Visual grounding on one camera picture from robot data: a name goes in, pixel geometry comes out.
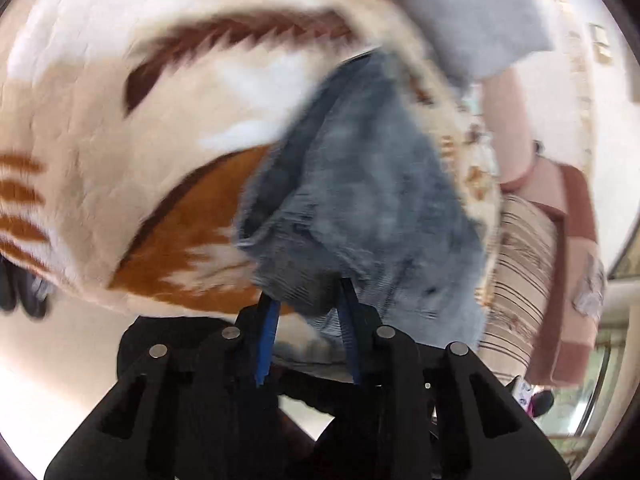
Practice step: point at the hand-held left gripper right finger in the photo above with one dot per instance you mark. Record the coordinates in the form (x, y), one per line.
(347, 330)

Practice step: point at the beige leaf-print blanket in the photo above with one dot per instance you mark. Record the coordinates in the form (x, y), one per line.
(125, 170)

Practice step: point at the grey quilted pillow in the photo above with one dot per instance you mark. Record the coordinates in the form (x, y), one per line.
(465, 15)

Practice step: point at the beige striped pillow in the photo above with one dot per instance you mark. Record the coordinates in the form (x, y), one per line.
(520, 280)

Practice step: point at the pink bolster cushion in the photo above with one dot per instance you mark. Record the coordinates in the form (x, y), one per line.
(507, 130)

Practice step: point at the blue-grey denim pants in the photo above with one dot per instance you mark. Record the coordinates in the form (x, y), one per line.
(365, 185)

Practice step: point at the pink and white object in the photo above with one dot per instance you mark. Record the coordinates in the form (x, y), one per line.
(537, 400)

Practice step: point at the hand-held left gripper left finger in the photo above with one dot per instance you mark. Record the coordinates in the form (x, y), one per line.
(265, 340)

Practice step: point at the black object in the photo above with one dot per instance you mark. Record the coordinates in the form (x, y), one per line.
(22, 290)

